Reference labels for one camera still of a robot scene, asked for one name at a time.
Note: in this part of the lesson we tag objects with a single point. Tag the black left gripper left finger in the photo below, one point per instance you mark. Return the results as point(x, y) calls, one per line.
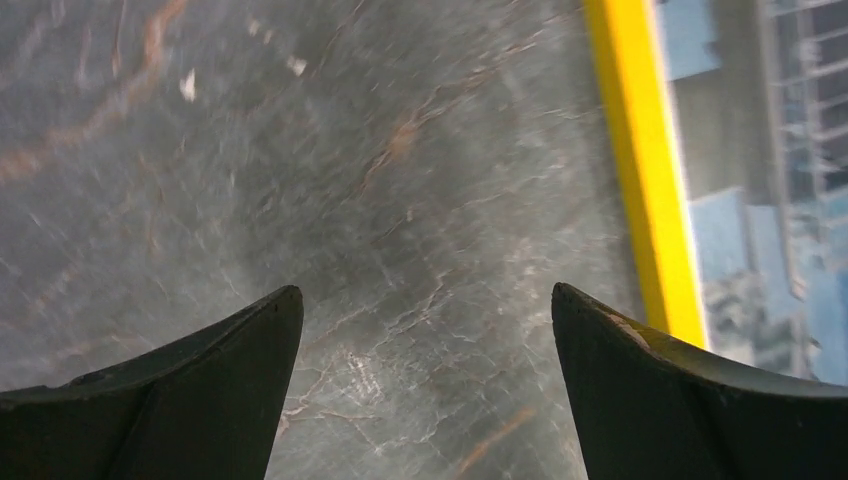
point(206, 406)

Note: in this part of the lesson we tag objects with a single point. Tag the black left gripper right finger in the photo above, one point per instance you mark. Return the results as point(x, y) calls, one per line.
point(649, 406)

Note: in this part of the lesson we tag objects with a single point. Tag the building and sky photo print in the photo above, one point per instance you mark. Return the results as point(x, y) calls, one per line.
point(759, 96)

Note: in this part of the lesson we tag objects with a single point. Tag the yellow wooden picture frame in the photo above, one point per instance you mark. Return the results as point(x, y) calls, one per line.
point(630, 73)

